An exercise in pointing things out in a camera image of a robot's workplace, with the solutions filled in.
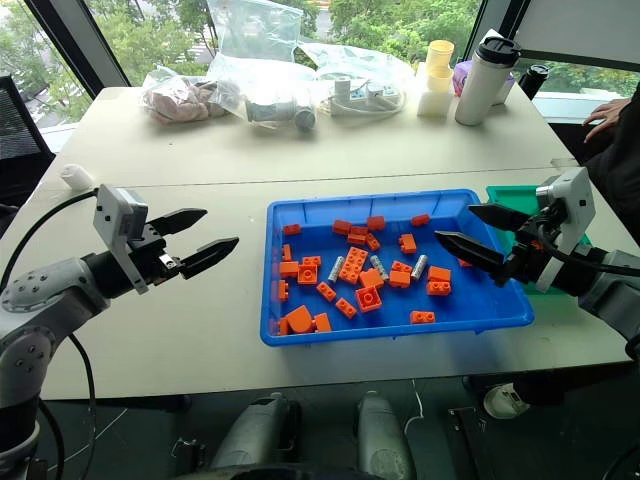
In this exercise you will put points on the black window frame post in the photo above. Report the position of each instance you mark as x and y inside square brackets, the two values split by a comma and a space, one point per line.
[500, 20]
[75, 45]

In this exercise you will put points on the white tumbler with black lid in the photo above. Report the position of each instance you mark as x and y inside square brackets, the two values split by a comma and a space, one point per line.
[480, 90]

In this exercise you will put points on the black bottle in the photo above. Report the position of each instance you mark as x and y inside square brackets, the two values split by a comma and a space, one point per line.
[532, 80]

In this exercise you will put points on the bystander in dark clothing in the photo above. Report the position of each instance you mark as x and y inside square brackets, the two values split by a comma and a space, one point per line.
[622, 170]

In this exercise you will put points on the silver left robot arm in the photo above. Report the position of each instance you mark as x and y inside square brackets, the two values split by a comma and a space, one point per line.
[45, 295]

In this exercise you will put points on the blue plastic tray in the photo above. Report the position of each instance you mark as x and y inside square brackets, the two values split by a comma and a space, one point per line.
[320, 207]

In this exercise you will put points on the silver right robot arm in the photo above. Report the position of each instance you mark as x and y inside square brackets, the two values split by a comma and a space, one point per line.
[605, 292]

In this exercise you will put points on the plastic bag with pink cloth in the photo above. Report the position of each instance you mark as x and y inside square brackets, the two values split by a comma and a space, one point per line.
[180, 102]

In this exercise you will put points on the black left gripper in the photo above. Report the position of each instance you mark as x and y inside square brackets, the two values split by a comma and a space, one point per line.
[150, 255]

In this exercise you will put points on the grey rounded robot leg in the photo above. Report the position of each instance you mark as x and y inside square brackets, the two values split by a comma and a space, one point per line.
[260, 430]
[382, 435]

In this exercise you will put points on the plastic bag with power strip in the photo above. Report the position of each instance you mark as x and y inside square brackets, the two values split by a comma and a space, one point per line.
[365, 95]

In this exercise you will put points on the small white roll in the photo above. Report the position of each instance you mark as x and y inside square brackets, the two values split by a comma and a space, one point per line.
[76, 176]

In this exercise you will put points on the yellow plastic cup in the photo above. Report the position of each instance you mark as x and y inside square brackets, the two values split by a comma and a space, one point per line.
[440, 60]

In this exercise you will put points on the white shoe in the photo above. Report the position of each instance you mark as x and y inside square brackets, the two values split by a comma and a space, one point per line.
[502, 401]

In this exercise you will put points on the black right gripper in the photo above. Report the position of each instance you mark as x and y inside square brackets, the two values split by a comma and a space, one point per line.
[527, 260]

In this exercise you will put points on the black mesh office chair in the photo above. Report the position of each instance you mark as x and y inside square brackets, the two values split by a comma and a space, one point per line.
[17, 130]

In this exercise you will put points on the bystander bare hand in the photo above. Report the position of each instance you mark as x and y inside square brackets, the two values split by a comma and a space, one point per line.
[610, 114]

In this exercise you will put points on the plastic bag with grey parts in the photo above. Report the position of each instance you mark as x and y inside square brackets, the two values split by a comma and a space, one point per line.
[280, 112]

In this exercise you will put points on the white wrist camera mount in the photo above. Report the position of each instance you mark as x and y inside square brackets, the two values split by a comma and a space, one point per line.
[112, 215]
[575, 210]

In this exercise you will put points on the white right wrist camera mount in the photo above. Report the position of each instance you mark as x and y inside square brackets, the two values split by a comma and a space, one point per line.
[575, 210]

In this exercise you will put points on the green plastic tray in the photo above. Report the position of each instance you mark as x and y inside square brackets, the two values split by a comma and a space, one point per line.
[515, 197]

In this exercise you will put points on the purple container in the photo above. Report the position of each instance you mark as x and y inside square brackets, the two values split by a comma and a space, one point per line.
[461, 77]

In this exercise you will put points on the orange 2x4 building brick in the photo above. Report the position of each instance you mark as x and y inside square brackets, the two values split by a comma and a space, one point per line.
[353, 265]

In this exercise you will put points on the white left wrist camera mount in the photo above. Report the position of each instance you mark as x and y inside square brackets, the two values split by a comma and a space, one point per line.
[112, 215]

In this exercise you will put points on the black metal floor bracket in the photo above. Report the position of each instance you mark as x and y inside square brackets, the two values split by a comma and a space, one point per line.
[470, 440]

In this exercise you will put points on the large clear plastic bag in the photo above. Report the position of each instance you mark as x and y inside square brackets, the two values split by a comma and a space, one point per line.
[255, 30]

